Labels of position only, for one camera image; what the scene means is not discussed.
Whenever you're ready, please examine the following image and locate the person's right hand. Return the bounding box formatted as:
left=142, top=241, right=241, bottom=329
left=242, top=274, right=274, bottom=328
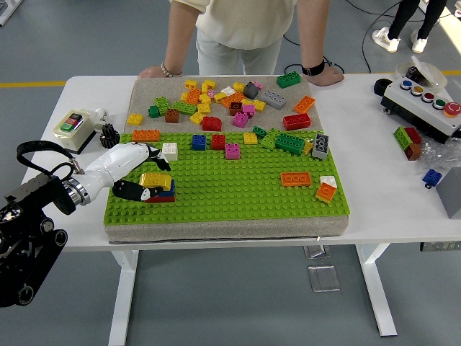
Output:
left=137, top=66, right=165, bottom=80

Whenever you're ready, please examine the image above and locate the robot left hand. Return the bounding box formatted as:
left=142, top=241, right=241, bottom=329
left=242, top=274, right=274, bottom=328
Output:
left=78, top=142, right=172, bottom=206

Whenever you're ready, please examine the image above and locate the person's left hand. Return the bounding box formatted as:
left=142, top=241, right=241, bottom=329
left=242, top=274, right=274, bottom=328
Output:
left=308, top=66, right=346, bottom=88

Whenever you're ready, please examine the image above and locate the yellow curved brick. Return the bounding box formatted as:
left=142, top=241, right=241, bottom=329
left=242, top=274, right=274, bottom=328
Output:
left=138, top=172, right=173, bottom=191

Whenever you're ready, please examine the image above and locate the blue sloped brick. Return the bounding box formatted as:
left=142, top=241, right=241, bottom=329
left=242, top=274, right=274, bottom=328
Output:
left=158, top=179, right=176, bottom=198

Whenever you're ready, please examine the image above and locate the orange two-by-four brick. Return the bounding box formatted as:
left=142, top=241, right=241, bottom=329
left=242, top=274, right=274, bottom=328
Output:
left=131, top=129, right=161, bottom=143
left=280, top=172, right=313, bottom=188
left=293, top=95, right=316, bottom=115

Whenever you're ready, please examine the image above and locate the dark green two-by-four brick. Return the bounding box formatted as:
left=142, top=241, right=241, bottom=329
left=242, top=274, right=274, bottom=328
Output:
left=276, top=70, right=303, bottom=89
left=275, top=132, right=307, bottom=156

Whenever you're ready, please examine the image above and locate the lime green two-by-four brick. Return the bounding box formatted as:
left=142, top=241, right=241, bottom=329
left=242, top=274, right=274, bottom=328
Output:
left=171, top=100, right=198, bottom=116

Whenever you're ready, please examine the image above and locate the white two-by-two brick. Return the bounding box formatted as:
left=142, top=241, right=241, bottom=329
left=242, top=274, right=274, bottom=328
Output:
left=161, top=143, right=179, bottom=162

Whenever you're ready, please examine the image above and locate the grey two-by-four brick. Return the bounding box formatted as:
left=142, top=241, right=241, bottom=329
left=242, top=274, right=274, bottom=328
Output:
left=259, top=89, right=287, bottom=110
left=311, top=132, right=330, bottom=160

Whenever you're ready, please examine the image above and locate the dark grey sloped brick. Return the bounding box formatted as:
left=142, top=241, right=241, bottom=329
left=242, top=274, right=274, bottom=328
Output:
left=242, top=81, right=260, bottom=99

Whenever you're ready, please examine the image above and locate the red curved brick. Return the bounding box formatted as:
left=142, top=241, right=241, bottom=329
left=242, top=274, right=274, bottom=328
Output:
left=201, top=115, right=223, bottom=132

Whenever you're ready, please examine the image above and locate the large orange brick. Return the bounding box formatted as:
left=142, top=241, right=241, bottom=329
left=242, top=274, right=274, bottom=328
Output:
left=219, top=92, right=246, bottom=109

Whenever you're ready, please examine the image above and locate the magenta two-by-two brick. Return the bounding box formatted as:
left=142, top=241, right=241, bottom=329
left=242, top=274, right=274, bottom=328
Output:
left=232, top=111, right=250, bottom=129

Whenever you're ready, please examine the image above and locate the orange and yellow brick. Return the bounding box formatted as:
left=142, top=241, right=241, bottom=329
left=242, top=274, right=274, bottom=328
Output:
left=315, top=182, right=337, bottom=204

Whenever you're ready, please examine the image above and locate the blue brick with keyring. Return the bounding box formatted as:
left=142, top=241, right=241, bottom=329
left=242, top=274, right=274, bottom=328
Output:
left=421, top=168, right=443, bottom=189

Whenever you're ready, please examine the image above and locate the green studded baseplate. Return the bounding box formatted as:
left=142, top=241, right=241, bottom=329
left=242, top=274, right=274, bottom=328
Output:
left=102, top=128, right=352, bottom=227

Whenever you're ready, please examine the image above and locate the black wristband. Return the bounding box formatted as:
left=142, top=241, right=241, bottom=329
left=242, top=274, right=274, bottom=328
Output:
left=300, top=59, right=326, bottom=77

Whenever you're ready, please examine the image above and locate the black gear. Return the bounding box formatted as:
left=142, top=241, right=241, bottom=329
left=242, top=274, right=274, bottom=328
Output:
left=99, top=123, right=121, bottom=148

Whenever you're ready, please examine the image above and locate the white push-button control box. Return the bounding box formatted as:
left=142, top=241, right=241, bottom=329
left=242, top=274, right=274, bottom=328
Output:
left=380, top=77, right=461, bottom=144

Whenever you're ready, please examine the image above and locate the person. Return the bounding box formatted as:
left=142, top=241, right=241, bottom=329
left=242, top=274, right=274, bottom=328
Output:
left=169, top=0, right=331, bottom=76

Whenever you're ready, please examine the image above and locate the clear plastic container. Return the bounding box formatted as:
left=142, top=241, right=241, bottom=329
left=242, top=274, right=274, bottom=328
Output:
left=395, top=55, right=448, bottom=91

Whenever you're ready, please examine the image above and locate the clear plastic bag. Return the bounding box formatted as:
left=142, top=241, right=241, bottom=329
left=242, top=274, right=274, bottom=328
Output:
left=417, top=138, right=461, bottom=172

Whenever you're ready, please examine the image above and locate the white table leg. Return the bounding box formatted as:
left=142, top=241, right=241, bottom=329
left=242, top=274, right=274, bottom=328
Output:
left=107, top=249, right=140, bottom=346
left=354, top=244, right=398, bottom=338

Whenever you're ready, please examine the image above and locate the grey box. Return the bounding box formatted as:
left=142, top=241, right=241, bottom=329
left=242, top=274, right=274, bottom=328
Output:
left=434, top=166, right=461, bottom=220

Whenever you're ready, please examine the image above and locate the small clear plastic case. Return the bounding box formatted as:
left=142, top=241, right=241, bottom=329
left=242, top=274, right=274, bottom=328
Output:
left=303, top=244, right=327, bottom=259

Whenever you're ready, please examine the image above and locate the large clear plastic case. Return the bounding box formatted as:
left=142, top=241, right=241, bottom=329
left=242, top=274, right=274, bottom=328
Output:
left=308, top=265, right=341, bottom=293

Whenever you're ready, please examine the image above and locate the table height control panel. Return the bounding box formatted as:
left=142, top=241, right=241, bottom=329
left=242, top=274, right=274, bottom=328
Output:
left=419, top=241, right=461, bottom=252

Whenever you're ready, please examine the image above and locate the black floor cable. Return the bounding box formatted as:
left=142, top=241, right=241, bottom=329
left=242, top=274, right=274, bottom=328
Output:
left=361, top=0, right=400, bottom=74
left=283, top=35, right=346, bottom=76

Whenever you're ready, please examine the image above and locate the bead bracelet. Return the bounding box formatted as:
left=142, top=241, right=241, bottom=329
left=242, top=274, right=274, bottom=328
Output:
left=160, top=61, right=184, bottom=79

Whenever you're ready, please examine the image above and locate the black ring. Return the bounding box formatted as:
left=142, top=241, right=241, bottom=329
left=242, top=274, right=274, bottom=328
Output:
left=373, top=78, right=393, bottom=97

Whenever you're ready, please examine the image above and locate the beige switch box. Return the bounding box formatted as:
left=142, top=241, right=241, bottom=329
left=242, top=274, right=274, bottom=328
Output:
left=53, top=107, right=97, bottom=155

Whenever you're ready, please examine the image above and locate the white desk frame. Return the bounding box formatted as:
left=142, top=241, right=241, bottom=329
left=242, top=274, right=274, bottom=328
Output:
left=0, top=0, right=19, bottom=27

